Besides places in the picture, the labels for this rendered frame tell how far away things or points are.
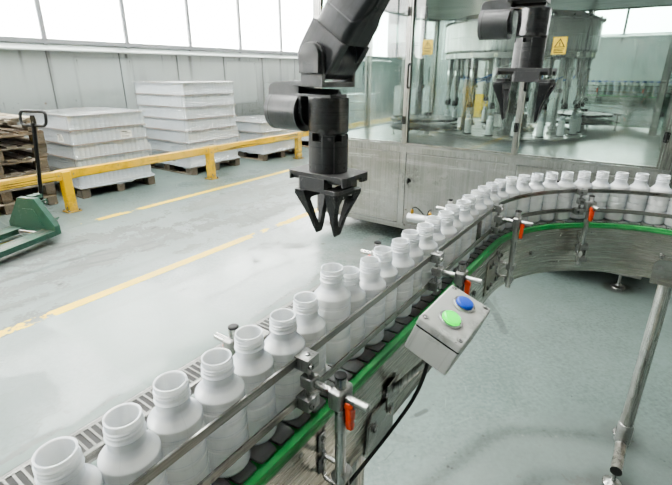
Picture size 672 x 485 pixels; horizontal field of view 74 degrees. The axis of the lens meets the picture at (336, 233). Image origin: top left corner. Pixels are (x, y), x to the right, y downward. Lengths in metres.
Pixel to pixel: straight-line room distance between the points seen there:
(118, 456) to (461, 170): 3.43
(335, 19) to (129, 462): 0.54
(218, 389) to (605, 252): 1.49
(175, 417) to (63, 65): 7.72
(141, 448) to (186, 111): 6.62
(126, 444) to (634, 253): 1.65
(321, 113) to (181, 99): 6.45
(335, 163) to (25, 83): 7.40
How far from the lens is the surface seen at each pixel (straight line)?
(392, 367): 0.90
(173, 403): 0.54
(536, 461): 2.18
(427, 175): 3.85
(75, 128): 6.25
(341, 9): 0.60
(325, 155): 0.63
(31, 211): 4.94
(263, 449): 0.68
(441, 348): 0.73
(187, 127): 7.05
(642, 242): 1.82
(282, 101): 0.67
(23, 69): 7.91
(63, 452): 0.53
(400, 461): 2.04
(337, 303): 0.70
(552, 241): 1.70
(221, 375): 0.56
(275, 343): 0.64
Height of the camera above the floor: 1.48
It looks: 20 degrees down
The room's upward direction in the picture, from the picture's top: straight up
